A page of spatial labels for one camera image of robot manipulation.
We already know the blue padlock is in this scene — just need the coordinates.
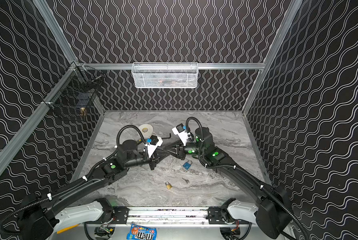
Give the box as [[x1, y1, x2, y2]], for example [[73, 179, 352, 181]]
[[183, 160, 193, 171]]

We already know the brass padlock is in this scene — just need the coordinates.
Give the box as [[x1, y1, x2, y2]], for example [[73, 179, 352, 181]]
[[165, 182, 172, 190], [80, 108, 87, 118]]

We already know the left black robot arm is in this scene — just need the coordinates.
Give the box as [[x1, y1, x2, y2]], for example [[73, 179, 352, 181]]
[[0, 125, 170, 240]]

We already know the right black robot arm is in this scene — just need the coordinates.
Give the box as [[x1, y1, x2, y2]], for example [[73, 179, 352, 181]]
[[165, 117, 310, 240]]

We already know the white tape roll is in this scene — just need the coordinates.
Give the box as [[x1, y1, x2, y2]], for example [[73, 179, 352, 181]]
[[139, 124, 154, 139]]

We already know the blue candy bag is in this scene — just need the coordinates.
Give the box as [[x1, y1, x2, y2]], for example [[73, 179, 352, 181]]
[[127, 224, 157, 240]]

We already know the brass padlock in basket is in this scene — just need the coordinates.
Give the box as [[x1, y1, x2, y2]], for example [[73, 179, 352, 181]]
[[80, 108, 87, 118]]

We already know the yellow block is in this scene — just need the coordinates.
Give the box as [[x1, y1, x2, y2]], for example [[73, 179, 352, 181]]
[[56, 224, 80, 234]]

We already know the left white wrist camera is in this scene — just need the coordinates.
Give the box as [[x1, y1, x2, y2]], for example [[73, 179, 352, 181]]
[[146, 135, 163, 158]]

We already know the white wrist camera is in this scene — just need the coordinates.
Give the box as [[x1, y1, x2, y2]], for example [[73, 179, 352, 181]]
[[146, 135, 163, 158], [172, 124, 189, 146]]

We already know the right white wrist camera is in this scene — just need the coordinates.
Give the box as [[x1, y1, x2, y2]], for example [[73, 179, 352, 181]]
[[172, 124, 189, 146]]

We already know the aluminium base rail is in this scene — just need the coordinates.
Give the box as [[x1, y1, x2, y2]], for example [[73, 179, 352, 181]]
[[85, 205, 288, 226]]

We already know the white mesh wall basket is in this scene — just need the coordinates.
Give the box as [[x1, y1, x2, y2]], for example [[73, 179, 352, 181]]
[[132, 62, 199, 89]]

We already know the black wire wall basket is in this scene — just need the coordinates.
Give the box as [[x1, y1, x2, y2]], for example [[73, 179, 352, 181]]
[[46, 66, 105, 122]]

